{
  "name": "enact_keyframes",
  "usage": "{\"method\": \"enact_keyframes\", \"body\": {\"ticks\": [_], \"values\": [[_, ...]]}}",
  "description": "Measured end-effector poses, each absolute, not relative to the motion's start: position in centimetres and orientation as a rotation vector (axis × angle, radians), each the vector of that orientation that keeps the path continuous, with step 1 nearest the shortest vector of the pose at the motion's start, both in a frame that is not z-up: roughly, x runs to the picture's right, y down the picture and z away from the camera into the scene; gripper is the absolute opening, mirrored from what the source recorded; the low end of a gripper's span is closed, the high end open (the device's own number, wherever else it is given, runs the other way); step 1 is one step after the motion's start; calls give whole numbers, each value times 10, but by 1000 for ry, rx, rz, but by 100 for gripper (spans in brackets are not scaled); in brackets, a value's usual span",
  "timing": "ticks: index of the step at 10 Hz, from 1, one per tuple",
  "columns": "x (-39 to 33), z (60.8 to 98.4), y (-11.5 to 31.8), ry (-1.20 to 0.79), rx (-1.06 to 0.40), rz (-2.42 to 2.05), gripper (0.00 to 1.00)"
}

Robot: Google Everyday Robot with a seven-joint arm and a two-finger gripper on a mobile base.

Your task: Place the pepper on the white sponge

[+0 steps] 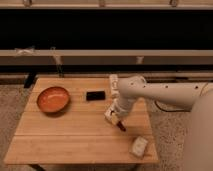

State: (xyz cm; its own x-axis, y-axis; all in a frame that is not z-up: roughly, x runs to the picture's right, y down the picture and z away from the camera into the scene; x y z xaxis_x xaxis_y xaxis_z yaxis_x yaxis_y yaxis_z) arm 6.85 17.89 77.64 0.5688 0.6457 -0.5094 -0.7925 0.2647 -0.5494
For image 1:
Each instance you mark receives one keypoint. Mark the orange bowl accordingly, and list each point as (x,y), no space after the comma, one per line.
(53,99)

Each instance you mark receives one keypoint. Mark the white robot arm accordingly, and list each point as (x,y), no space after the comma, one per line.
(126,91)

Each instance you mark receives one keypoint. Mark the black rectangular block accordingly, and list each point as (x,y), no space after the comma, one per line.
(95,95)

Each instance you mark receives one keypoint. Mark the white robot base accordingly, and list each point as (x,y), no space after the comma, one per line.
(198,145)

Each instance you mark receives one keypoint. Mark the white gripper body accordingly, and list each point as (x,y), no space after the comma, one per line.
(111,116)

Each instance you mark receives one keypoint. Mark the wooden table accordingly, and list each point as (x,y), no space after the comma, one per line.
(80,135)

